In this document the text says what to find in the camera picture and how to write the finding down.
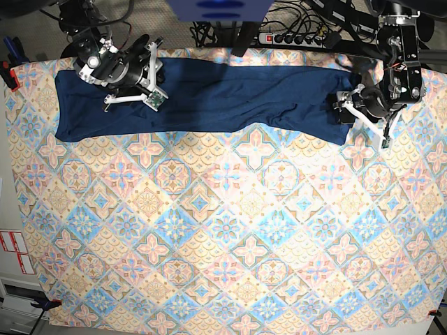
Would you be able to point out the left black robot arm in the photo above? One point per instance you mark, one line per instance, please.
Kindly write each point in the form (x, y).
(397, 45)

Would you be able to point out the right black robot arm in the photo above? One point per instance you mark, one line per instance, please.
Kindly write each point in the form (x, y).
(78, 18)

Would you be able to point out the patterned tablecloth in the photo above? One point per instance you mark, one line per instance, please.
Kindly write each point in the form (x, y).
(261, 231)

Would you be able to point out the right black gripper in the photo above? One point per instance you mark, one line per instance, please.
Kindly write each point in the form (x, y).
(101, 63)

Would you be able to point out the white red labels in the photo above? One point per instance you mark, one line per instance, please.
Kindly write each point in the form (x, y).
(12, 241)

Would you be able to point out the black orange clamp lower-right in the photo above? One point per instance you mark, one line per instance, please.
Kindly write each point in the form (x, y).
(435, 313)

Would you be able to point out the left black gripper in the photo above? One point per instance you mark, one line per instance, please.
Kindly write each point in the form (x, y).
(368, 105)

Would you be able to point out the black orange clamp lower-left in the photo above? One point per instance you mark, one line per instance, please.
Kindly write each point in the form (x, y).
(45, 304)

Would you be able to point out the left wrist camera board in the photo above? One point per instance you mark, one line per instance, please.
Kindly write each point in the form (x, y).
(385, 143)

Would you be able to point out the white power strip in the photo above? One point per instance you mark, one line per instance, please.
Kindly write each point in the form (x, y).
(290, 39)

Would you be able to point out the black red table clamp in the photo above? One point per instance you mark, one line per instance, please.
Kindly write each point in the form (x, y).
(9, 77)

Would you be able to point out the blue handled clamp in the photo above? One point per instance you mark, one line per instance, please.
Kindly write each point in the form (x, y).
(16, 53)

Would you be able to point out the blue box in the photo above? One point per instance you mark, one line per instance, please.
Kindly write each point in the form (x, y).
(220, 10)

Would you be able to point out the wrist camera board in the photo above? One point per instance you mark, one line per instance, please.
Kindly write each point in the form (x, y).
(154, 100)
(385, 143)

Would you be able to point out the black stand post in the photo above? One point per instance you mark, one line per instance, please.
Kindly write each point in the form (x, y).
(248, 31)

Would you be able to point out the blue long-sleeve T-shirt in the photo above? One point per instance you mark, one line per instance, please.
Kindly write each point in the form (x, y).
(216, 98)

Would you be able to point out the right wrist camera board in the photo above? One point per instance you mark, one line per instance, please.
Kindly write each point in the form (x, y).
(154, 100)

